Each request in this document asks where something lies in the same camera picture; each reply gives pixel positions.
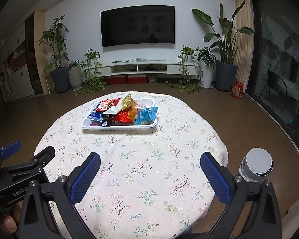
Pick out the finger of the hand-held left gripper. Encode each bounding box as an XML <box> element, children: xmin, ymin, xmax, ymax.
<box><xmin>5</xmin><ymin>146</ymin><xmax>56</xmax><ymax>183</ymax></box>
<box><xmin>0</xmin><ymin>141</ymin><xmax>22</xmax><ymax>166</ymax></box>

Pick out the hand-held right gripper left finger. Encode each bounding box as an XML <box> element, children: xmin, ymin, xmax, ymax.
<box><xmin>19</xmin><ymin>152</ymin><xmax>102</xmax><ymax>239</ymax></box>

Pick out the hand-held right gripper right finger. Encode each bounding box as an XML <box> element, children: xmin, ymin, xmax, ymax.
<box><xmin>200</xmin><ymin>151</ymin><xmax>282</xmax><ymax>239</ymax></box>

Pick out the black snack packet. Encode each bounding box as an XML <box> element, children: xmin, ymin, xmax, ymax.
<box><xmin>90</xmin><ymin>119</ymin><xmax>135</xmax><ymax>127</ymax></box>

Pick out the white plastic tray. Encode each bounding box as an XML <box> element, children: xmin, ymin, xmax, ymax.
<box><xmin>81</xmin><ymin>98</ymin><xmax>158</xmax><ymax>130</ymax></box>

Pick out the dark blue snack packet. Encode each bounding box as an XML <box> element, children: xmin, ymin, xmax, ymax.
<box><xmin>88</xmin><ymin>110</ymin><xmax>103</xmax><ymax>122</ymax></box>

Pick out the red white snack packet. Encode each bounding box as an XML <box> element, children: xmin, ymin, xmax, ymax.
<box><xmin>106</xmin><ymin>98</ymin><xmax>124</xmax><ymax>115</ymax></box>

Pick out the dark red snack packet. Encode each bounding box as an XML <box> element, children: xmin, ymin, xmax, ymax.
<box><xmin>97</xmin><ymin>100</ymin><xmax>113</xmax><ymax>112</ymax></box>

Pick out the orange snack packet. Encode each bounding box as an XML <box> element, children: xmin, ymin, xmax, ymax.
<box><xmin>127</xmin><ymin>105</ymin><xmax>140</xmax><ymax>121</ymax></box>

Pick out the light blue snack packet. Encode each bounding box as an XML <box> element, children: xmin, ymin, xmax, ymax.
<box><xmin>134</xmin><ymin>107</ymin><xmax>158</xmax><ymax>125</ymax></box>

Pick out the gold snack packet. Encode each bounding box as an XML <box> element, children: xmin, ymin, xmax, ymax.
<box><xmin>121</xmin><ymin>93</ymin><xmax>138</xmax><ymax>111</ymax></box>

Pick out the person's left hand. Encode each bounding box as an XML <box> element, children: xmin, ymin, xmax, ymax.
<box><xmin>0</xmin><ymin>202</ymin><xmax>23</xmax><ymax>239</ymax></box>

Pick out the white round trash can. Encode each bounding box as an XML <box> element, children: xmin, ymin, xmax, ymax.
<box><xmin>238</xmin><ymin>147</ymin><xmax>274</xmax><ymax>183</ymax></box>

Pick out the floral tablecloth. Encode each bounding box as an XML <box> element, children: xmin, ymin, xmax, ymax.
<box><xmin>33</xmin><ymin>91</ymin><xmax>228</xmax><ymax>239</ymax></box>

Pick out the dark square planter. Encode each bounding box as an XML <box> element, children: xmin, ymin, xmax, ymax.
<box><xmin>50</xmin><ymin>67</ymin><xmax>71</xmax><ymax>93</ymax></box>
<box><xmin>215</xmin><ymin>60</ymin><xmax>238</xmax><ymax>92</ymax></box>

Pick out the grey ribbed planter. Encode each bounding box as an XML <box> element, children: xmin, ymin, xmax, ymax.
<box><xmin>68</xmin><ymin>66</ymin><xmax>83</xmax><ymax>89</ymax></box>

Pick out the red paper bag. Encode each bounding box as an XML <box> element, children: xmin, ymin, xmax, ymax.
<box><xmin>230</xmin><ymin>80</ymin><xmax>244</xmax><ymax>99</ymax></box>

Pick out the tall white planter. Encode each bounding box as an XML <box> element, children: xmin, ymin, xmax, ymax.
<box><xmin>201</xmin><ymin>66</ymin><xmax>214</xmax><ymax>89</ymax></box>

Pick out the red storage box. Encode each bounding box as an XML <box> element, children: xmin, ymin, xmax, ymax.
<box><xmin>128</xmin><ymin>75</ymin><xmax>147</xmax><ymax>84</ymax></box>
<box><xmin>108</xmin><ymin>75</ymin><xmax>127</xmax><ymax>84</ymax></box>

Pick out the black chair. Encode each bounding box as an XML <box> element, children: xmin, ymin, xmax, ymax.
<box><xmin>259</xmin><ymin>70</ymin><xmax>289</xmax><ymax>112</ymax></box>

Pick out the trailing vine plant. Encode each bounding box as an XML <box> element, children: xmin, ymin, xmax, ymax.
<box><xmin>166</xmin><ymin>45</ymin><xmax>202</xmax><ymax>92</ymax></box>
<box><xmin>75</xmin><ymin>48</ymin><xmax>106</xmax><ymax>95</ymax></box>

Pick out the white television cabinet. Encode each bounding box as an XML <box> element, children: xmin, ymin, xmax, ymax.
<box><xmin>85</xmin><ymin>58</ymin><xmax>200</xmax><ymax>77</ymax></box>

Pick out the tall leafy tree plant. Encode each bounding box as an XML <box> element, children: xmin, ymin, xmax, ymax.
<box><xmin>40</xmin><ymin>15</ymin><xmax>69</xmax><ymax>70</ymax></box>

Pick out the small bushy plant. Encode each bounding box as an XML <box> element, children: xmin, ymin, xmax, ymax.
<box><xmin>196</xmin><ymin>47</ymin><xmax>217</xmax><ymax>68</ymax></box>

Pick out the light blue cloth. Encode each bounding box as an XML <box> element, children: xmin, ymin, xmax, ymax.
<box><xmin>133</xmin><ymin>57</ymin><xmax>165</xmax><ymax>62</ymax></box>

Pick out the tall broad-leaf plant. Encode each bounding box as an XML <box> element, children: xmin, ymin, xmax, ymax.
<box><xmin>192</xmin><ymin>0</ymin><xmax>254</xmax><ymax>65</ymax></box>

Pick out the sliding glass door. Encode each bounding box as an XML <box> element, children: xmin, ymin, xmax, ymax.
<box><xmin>248</xmin><ymin>0</ymin><xmax>299</xmax><ymax>152</ymax></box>

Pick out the potted plant dark pot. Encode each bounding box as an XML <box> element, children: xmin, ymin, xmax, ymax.
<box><xmin>233</xmin><ymin>0</ymin><xmax>252</xmax><ymax>95</ymax></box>

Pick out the white wall cabinet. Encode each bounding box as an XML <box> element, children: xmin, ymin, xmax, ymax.
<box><xmin>0</xmin><ymin>36</ymin><xmax>36</xmax><ymax>102</ymax></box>

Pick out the black wall television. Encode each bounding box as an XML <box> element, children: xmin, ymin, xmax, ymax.
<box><xmin>100</xmin><ymin>5</ymin><xmax>176</xmax><ymax>48</ymax></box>

